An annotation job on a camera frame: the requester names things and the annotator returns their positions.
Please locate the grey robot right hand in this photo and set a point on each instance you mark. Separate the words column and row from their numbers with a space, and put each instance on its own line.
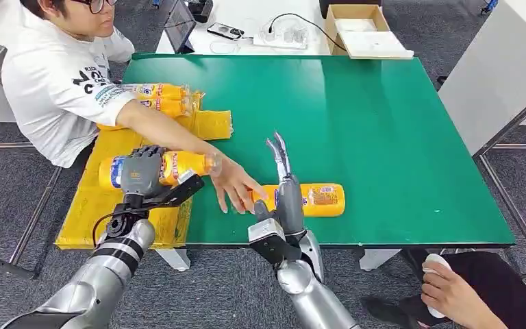
column 290, row 204

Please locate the person's right hand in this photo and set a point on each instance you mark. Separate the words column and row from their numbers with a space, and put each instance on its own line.
column 231, row 181

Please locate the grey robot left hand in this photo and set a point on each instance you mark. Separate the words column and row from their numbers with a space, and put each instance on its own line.
column 140, row 177

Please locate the person's hand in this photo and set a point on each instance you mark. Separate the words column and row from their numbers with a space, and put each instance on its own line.
column 453, row 295

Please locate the orange drink bottle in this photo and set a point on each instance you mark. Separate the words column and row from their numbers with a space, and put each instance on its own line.
column 326, row 200
column 163, row 91
column 172, row 107
column 186, row 165

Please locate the white handheld clicker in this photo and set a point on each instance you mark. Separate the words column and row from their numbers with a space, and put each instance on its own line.
column 436, row 261

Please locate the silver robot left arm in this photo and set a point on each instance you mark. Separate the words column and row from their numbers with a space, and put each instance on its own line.
column 108, row 259

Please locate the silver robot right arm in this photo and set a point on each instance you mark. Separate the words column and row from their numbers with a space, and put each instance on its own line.
column 308, row 295

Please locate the black leg and foot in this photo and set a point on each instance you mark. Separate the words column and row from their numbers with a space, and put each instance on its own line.
column 494, row 277

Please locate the yellow plastic sheet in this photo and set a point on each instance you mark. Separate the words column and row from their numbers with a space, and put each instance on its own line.
column 86, row 213

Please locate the white table foot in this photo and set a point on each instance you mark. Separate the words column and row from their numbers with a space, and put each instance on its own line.
column 378, row 259
column 174, row 259

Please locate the green table mat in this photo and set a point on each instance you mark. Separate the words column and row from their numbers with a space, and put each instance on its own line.
column 381, row 136

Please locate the person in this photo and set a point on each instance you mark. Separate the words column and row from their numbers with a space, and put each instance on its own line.
column 54, row 91

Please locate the black smartphone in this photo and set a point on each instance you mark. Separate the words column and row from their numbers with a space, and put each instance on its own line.
column 225, row 31

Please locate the white power strip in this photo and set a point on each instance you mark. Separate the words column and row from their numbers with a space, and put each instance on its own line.
column 283, row 37

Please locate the dark tablet on stand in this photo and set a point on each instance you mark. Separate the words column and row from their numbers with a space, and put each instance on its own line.
column 180, row 23

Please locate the white desk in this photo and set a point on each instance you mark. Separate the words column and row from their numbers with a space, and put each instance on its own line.
column 245, row 11

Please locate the black device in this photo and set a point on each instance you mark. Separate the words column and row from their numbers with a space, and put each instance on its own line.
column 201, row 8

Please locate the open cardboard box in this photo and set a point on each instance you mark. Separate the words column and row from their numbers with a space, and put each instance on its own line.
column 372, row 44

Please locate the white sheet in box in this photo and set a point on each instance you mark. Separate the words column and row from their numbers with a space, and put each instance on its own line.
column 356, row 25

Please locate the white side table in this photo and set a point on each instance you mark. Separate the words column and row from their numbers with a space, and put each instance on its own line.
column 494, row 77

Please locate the blue object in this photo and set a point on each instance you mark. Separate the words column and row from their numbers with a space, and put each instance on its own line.
column 491, row 4

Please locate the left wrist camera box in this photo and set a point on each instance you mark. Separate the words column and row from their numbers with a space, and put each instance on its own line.
column 181, row 190

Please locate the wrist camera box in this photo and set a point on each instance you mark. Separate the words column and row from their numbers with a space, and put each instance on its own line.
column 272, row 245
column 181, row 190

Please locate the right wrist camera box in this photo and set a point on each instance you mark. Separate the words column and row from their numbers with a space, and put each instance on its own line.
column 272, row 245

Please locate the metal table frame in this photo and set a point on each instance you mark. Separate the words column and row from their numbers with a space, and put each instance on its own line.
column 512, row 204

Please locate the metal floor frame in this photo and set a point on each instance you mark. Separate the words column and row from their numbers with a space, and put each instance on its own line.
column 31, row 213

